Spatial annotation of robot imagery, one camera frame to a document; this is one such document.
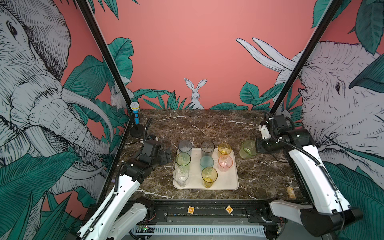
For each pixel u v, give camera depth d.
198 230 0.70
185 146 0.96
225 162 0.89
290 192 0.80
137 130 1.11
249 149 0.79
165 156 0.67
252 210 0.76
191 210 0.75
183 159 0.86
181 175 0.85
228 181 0.86
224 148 0.93
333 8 0.69
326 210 0.38
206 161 0.88
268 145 0.58
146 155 0.55
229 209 0.75
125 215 0.55
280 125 0.53
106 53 0.86
